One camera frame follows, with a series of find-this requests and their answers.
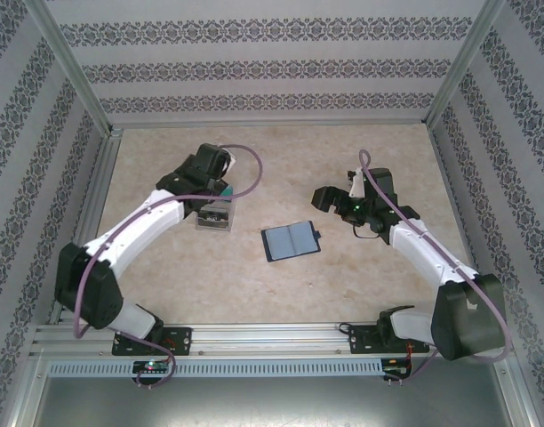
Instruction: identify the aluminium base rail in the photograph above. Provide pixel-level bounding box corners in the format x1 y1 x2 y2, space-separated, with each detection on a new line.
31 322 516 357

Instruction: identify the clear acrylic card box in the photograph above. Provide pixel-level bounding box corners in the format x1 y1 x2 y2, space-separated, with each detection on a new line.
194 189 236 233

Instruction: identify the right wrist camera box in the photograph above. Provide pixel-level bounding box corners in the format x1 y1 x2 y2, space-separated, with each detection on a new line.
347 167 367 199

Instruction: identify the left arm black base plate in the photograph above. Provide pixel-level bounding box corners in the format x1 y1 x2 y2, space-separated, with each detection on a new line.
110 326 194 357

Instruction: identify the dark blue card holder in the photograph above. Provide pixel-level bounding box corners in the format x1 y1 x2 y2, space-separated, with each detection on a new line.
260 220 324 264

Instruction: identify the dark grey card stack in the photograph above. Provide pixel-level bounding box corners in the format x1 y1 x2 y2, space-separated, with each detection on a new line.
198 211 231 226

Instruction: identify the aluminium frame post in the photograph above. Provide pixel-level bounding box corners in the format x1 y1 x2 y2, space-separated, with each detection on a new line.
43 0 122 137
425 0 507 128

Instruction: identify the slotted grey cable duct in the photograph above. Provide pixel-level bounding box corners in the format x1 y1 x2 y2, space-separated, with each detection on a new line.
47 358 385 378

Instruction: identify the grey metal panel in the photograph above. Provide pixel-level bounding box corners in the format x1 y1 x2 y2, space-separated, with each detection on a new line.
29 355 526 427

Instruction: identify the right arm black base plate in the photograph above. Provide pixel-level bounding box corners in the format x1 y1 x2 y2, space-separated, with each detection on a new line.
348 324 432 356

